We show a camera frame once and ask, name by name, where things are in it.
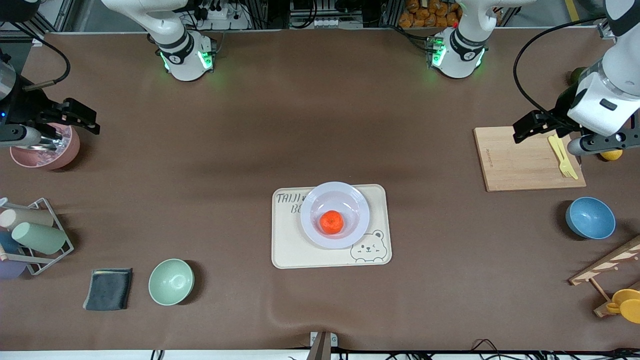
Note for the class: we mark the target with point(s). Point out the white power strip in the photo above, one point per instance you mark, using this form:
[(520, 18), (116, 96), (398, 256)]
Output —
[(222, 20)]

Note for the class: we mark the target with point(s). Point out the dark green avocado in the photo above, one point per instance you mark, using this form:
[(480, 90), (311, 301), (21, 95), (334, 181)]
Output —
[(577, 75)]

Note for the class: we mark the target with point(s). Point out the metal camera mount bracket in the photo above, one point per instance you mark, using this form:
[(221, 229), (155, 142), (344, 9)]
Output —
[(321, 345)]

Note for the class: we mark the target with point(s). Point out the shiny metal scoop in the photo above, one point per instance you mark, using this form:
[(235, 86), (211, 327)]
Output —
[(37, 142)]

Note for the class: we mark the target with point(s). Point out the pale lilac round plate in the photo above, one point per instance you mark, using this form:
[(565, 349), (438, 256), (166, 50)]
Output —
[(350, 200)]

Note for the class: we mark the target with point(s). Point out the mint green bowl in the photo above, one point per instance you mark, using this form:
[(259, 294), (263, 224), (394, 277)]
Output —
[(171, 282)]

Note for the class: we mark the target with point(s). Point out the wooden mug rack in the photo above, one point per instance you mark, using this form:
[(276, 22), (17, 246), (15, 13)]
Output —
[(607, 262)]

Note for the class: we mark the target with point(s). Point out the cream bear print tray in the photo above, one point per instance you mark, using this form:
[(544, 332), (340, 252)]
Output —
[(300, 252)]

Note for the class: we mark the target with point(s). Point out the pink bowl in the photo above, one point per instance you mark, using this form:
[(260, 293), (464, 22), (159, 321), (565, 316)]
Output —
[(62, 155)]

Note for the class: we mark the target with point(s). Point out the yellow lemon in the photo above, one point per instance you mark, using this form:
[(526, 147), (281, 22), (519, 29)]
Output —
[(611, 155)]

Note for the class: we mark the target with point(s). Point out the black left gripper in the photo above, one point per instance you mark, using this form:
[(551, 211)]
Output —
[(562, 113)]

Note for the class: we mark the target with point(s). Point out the purple cup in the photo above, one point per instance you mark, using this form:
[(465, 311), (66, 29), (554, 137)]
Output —
[(11, 270)]

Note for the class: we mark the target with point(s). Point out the orange fruit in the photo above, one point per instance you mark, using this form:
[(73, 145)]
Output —
[(331, 222)]

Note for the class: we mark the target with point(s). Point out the blue bowl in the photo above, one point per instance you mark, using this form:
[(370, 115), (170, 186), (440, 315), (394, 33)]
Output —
[(591, 218)]

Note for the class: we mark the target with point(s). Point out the bamboo cutting board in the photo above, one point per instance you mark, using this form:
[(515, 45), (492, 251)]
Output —
[(520, 165)]

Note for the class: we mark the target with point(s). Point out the yellow plastic fork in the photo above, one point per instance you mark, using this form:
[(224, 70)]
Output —
[(564, 167), (572, 170)]

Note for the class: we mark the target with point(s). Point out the mint green cup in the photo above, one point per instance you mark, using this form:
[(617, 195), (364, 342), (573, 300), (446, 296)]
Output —
[(40, 238)]

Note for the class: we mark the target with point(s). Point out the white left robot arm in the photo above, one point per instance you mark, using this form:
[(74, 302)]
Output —
[(465, 50)]

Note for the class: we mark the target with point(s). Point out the blue cup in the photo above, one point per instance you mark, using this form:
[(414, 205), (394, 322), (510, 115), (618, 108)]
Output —
[(9, 242)]

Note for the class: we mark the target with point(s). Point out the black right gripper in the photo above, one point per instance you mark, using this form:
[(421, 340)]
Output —
[(31, 111)]

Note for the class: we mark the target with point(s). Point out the bag of orange fruits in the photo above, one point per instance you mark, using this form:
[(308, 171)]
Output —
[(430, 15)]

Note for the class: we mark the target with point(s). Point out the beige cup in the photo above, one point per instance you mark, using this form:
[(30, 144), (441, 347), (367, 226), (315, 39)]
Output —
[(27, 218)]

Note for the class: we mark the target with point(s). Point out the yellow mug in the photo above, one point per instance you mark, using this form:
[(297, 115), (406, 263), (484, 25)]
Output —
[(627, 305)]

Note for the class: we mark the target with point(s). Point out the dark grey folded cloth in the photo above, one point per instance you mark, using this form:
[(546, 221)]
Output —
[(107, 290)]

